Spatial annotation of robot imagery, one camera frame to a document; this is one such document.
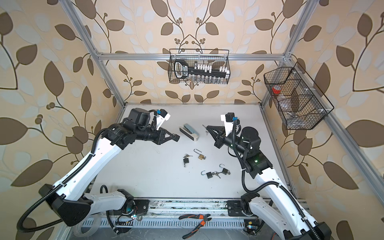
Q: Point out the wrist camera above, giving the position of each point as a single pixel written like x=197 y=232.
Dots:
x=228 y=120
x=161 y=116

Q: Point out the back wire basket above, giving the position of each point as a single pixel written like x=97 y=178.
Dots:
x=215 y=57

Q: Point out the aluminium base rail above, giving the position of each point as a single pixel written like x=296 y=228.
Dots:
x=162 y=213

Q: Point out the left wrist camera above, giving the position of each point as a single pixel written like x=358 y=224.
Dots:
x=161 y=116

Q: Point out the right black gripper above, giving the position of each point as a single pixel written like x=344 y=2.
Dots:
x=220 y=135

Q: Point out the black padlock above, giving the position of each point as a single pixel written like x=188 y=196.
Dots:
x=224 y=170
x=209 y=175
x=185 y=161

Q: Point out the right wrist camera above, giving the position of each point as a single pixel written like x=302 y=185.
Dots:
x=228 y=120

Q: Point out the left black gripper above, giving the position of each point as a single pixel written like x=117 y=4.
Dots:
x=161 y=138

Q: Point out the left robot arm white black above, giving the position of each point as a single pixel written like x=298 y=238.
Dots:
x=68 y=197

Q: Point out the keys between black padlocks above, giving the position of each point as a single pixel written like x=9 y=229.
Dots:
x=217 y=174

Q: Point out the brass padlock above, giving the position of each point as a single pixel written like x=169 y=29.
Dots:
x=200 y=154

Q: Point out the wire basket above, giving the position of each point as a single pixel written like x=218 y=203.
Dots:
x=301 y=104
x=215 y=57

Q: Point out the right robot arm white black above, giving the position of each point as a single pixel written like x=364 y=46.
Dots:
x=267 y=197

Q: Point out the right wire basket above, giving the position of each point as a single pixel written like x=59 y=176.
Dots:
x=301 y=104

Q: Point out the black socket tool set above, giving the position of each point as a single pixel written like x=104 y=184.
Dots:
x=183 y=70

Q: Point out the clear tape roll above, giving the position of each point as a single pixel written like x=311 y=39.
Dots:
x=87 y=227

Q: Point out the red capped item in basket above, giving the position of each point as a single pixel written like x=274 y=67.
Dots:
x=276 y=90

